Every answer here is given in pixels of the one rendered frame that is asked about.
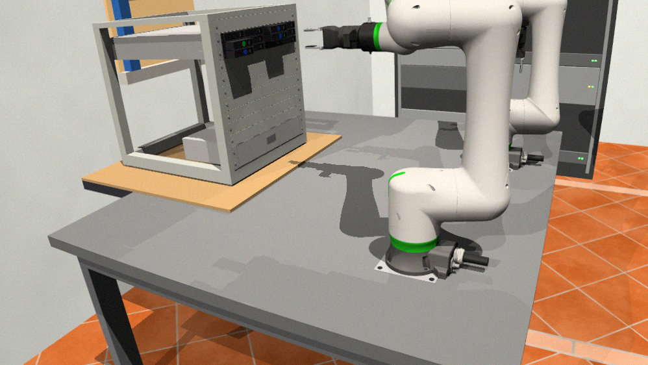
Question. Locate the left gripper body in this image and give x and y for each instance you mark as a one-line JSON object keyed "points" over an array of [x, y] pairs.
{"points": [[348, 37]]}

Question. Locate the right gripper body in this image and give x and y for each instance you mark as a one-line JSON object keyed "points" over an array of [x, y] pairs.
{"points": [[522, 39]]}

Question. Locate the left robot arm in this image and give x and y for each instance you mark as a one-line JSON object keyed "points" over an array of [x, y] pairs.
{"points": [[421, 199]]}

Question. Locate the orange flat board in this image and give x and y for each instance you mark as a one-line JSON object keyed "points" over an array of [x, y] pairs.
{"points": [[209, 194]]}

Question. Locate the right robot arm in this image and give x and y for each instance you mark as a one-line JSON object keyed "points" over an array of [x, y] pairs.
{"points": [[539, 112]]}

